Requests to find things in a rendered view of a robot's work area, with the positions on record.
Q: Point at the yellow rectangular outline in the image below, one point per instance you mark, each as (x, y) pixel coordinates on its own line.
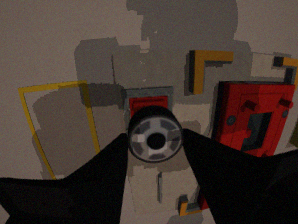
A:
(63, 84)

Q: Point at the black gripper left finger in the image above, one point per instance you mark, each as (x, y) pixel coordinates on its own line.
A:
(92, 194)

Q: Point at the black wheel with grey hub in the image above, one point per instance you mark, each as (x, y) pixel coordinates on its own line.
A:
(154, 119)

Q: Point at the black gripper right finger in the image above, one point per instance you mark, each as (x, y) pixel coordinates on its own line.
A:
(234, 183)

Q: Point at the yellow flat block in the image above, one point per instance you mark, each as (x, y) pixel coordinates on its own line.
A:
(294, 139)

